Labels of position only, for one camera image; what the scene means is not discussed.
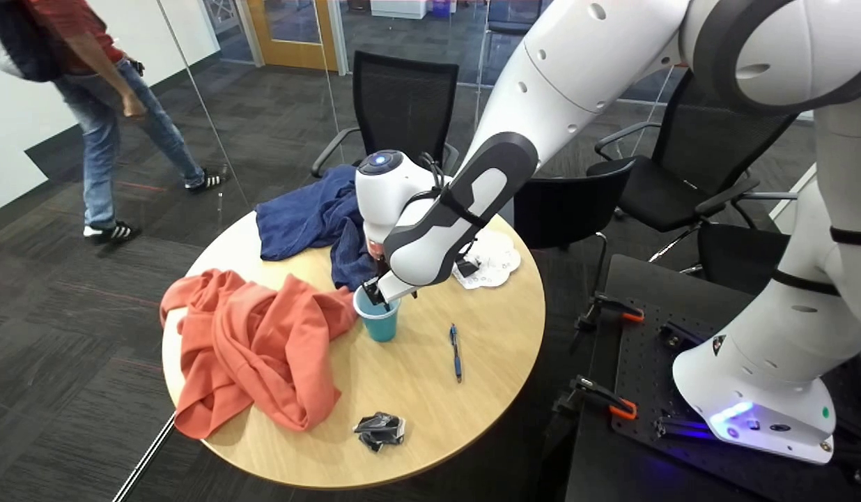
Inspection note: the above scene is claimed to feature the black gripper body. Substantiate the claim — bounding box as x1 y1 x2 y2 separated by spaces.
375 271 415 304

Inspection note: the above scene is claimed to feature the blue plastic cup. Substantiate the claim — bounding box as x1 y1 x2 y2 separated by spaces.
353 291 399 343

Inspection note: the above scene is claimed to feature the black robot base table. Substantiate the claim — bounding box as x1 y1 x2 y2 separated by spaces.
571 257 861 502

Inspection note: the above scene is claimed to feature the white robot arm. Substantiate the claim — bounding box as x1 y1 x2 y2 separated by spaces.
357 0 861 467

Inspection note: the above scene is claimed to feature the blue pen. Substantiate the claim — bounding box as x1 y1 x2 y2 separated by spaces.
447 325 461 386

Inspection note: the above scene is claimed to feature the dark blue cloth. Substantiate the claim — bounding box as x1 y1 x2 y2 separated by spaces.
255 169 375 291

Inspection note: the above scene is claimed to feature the small black object on cloth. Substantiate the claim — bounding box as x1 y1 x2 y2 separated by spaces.
457 259 480 277

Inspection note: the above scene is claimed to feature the round wooden table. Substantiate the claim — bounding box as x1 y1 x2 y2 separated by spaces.
159 173 548 491

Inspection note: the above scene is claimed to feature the white crumpled cloth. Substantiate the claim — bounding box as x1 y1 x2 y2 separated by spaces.
453 233 520 291

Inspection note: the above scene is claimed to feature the crumpled black wrapper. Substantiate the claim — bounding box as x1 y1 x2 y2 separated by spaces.
353 413 407 453

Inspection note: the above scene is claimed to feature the orange cloth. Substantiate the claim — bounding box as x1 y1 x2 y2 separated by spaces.
159 271 357 441

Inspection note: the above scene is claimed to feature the black office chair left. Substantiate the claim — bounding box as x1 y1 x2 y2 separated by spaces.
308 52 460 180

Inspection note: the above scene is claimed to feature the black office chair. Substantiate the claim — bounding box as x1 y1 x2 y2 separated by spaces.
308 52 460 180
588 74 797 264

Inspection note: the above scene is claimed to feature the black chair near table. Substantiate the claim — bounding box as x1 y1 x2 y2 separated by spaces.
512 166 631 248

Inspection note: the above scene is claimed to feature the orange black clamp upper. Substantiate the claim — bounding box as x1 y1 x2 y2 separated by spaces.
577 293 647 332

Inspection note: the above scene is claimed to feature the orange black clamp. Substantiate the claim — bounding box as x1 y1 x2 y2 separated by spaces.
553 374 638 423
577 293 647 332

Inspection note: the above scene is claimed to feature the wooden door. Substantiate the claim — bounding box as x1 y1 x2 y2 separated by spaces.
245 0 337 74

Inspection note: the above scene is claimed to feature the orange black clamp lower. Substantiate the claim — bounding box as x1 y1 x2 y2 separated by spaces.
553 374 638 423

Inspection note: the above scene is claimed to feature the black office chair right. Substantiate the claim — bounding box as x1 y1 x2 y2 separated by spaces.
588 74 797 264

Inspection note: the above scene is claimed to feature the walking person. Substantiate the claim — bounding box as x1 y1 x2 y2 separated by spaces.
0 0 225 248

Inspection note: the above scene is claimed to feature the white cable on floor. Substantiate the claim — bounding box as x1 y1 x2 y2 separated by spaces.
109 410 181 502

